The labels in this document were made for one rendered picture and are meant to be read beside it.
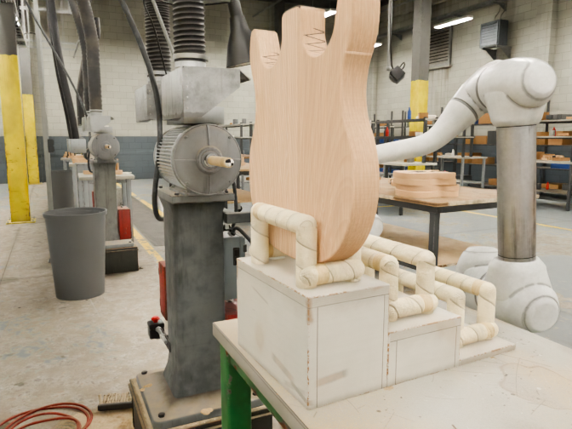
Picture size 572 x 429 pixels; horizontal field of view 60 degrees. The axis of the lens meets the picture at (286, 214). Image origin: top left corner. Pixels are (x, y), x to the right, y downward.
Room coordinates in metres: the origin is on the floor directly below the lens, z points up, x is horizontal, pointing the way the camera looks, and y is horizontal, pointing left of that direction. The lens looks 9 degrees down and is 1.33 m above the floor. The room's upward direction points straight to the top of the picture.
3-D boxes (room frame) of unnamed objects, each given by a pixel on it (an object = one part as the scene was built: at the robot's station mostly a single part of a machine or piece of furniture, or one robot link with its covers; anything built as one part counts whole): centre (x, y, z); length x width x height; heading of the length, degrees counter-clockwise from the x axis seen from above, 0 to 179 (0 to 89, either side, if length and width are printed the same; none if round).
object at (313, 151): (0.83, -0.03, 1.33); 0.35 x 0.04 x 0.40; 28
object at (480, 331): (0.89, -0.36, 0.96); 0.11 x 0.03 x 0.03; 119
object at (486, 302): (0.92, -0.39, 0.99); 0.03 x 0.03 x 0.09
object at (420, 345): (0.90, -0.17, 0.98); 0.27 x 0.16 x 0.09; 29
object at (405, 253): (0.92, -0.21, 1.12); 0.20 x 0.03 x 0.03; 28
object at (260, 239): (0.88, 0.05, 1.15); 0.03 x 0.03 x 0.09
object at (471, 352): (0.97, -0.31, 0.94); 0.27 x 0.15 x 0.01; 29
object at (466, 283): (1.00, -0.35, 1.04); 0.20 x 0.03 x 0.03; 28
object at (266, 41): (0.94, 0.03, 1.48); 0.07 x 0.04 x 0.09; 28
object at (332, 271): (0.74, -0.07, 1.12); 0.11 x 0.03 x 0.03; 119
